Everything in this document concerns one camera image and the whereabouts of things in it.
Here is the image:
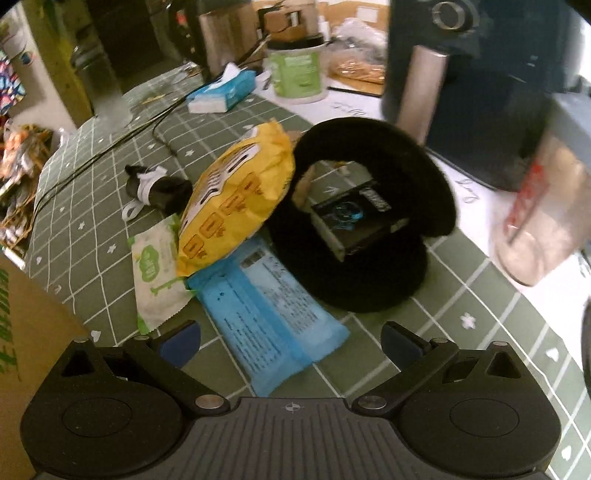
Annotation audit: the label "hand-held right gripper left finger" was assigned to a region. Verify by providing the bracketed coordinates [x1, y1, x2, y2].
[60, 320, 232, 415]

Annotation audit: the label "black earmuffs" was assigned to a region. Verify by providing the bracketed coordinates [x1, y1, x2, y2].
[267, 117, 459, 313]

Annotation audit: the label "small brown cardboard box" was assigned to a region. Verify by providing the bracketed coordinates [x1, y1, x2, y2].
[263, 7, 319, 42]

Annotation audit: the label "green checked tablecloth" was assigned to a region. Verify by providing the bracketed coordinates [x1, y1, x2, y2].
[23, 65, 591, 480]

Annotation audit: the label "clear plastic bottle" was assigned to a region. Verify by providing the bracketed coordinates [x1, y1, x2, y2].
[71, 46, 134, 130]

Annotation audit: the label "clear bag of bread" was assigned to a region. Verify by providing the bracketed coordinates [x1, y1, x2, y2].
[330, 18, 389, 86]

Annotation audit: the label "white tub with green label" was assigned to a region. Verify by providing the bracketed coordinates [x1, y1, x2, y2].
[266, 39, 329, 104]

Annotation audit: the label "black cable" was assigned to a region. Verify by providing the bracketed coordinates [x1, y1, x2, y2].
[32, 37, 273, 215]

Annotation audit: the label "blue wipes packet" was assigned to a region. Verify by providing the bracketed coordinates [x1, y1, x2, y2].
[185, 237, 351, 398]

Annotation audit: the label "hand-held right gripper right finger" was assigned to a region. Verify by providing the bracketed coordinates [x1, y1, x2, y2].
[352, 320, 525, 415]

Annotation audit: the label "black roll with white strap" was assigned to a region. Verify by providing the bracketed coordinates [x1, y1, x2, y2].
[121, 164, 194, 221]

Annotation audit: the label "blue tissue pack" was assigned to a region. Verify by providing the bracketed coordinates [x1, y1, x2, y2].
[187, 62, 257, 114]

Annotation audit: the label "green white wet wipe packet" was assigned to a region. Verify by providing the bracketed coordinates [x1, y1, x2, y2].
[128, 213, 197, 335]

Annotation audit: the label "clear shaker bottle grey lid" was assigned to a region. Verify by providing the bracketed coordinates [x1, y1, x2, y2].
[492, 92, 591, 287]

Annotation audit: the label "small black box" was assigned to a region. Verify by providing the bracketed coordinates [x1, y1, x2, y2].
[308, 180, 411, 263]

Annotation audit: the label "large cardboard box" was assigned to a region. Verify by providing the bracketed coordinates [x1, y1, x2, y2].
[0, 253, 90, 480]

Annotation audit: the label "yellow snack bag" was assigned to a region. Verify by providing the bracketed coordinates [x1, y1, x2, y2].
[177, 119, 296, 278]

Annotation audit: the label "dark blue air fryer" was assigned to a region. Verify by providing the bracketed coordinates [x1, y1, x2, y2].
[381, 0, 591, 192]

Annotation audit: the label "white printed tablecloth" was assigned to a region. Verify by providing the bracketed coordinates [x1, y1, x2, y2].
[252, 83, 591, 370]

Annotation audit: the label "pile of colourful packets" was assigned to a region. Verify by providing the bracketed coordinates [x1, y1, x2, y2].
[0, 124, 54, 252]

